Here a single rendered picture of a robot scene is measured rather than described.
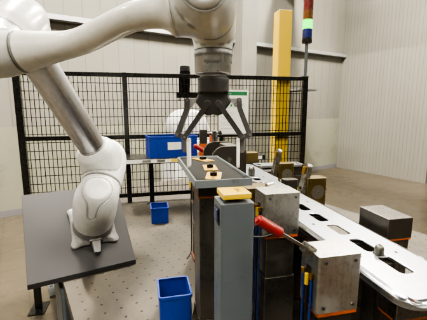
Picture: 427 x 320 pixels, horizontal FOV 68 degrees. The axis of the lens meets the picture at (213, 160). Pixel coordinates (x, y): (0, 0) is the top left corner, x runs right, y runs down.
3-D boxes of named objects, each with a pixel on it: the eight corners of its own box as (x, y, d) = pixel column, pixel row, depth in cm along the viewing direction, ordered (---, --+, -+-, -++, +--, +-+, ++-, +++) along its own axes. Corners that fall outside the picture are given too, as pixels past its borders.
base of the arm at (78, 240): (72, 260, 121) (72, 254, 117) (66, 211, 133) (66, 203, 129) (121, 250, 129) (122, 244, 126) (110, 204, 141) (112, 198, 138)
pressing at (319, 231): (506, 298, 58) (507, 289, 58) (401, 315, 53) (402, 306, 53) (251, 165, 191) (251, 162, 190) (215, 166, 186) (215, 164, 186)
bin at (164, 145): (198, 155, 200) (197, 135, 198) (150, 158, 189) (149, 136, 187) (190, 152, 215) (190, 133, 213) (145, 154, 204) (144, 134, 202)
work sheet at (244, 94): (248, 134, 223) (250, 89, 218) (217, 134, 218) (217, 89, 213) (248, 134, 225) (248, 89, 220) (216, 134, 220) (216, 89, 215)
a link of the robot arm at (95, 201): (66, 233, 121) (67, 202, 105) (79, 195, 133) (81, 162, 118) (110, 240, 125) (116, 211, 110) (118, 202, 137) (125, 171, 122)
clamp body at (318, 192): (329, 256, 136) (334, 178, 131) (304, 260, 134) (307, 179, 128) (321, 250, 143) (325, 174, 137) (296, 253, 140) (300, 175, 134)
